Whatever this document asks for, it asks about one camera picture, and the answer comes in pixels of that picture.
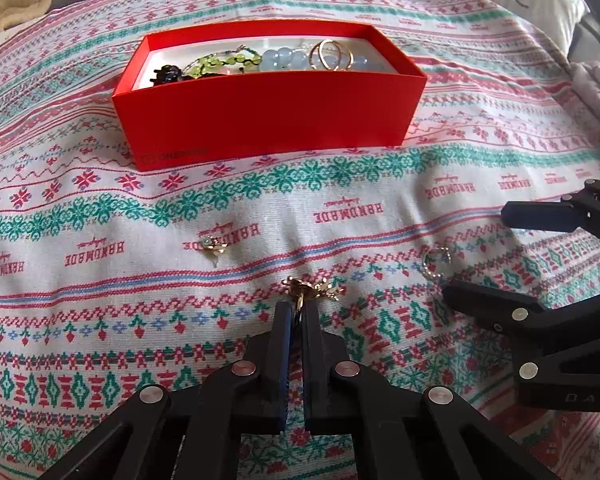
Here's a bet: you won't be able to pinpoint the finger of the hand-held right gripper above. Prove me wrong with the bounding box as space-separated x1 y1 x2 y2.
500 179 600 251
442 280 600 411

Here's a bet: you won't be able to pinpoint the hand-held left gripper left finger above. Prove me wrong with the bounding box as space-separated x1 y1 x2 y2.
40 302 293 480

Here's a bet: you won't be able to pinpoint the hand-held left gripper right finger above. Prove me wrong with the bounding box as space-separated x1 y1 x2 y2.
302 304 558 480

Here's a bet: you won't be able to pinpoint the gold earring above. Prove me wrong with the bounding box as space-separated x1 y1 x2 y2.
314 282 347 303
285 277 315 311

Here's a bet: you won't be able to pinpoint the red cardboard box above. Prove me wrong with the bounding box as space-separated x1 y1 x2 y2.
111 19 428 172

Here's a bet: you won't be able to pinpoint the gold hoop rings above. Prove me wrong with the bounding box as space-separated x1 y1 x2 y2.
307 39 356 71

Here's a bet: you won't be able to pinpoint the light blue bead bracelet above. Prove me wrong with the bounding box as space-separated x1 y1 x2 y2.
260 46 381 73

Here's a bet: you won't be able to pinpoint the green bead bracelet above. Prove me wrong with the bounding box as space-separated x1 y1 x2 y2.
180 46 261 80

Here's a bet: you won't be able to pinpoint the black bead bracelet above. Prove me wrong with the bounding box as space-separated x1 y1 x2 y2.
150 64 183 88

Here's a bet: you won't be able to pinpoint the white printed pillow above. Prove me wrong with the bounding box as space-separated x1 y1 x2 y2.
441 0 590 56

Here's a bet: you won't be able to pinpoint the small silver ring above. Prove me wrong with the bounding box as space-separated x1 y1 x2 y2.
422 247 452 281

